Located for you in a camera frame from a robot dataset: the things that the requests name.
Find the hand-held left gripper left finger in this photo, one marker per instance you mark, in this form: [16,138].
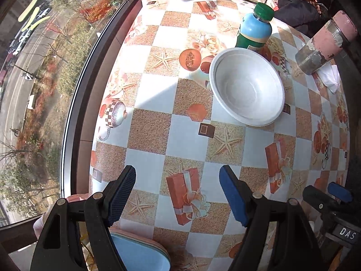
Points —
[121,196]

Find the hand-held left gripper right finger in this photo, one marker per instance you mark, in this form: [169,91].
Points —
[234,199]

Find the green bottle with blue label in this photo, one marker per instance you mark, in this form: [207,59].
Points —
[253,31]

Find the printed checkered tablecloth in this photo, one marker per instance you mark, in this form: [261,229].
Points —
[174,113]

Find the white tissue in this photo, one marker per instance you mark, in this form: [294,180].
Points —
[328,77]

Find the pink metal tumbler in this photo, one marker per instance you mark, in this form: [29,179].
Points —
[324,45]

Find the blue square plate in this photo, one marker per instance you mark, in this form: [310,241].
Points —
[138,254]

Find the dark window frame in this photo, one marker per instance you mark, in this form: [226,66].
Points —
[76,118]

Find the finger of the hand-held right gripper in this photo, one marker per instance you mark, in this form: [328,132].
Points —
[339,192]
[318,203]

